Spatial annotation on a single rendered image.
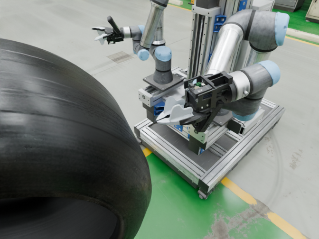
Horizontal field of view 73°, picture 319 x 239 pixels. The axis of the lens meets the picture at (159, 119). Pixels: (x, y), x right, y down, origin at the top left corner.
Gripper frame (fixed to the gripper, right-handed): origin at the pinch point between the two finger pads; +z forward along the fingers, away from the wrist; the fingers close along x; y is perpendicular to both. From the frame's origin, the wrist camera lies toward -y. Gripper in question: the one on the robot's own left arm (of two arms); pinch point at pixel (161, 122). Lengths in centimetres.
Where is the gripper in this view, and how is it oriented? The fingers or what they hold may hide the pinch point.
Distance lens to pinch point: 55.2
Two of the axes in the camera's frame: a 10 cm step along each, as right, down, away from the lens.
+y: -1.1, -7.1, -7.0
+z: -9.0, 3.6, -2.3
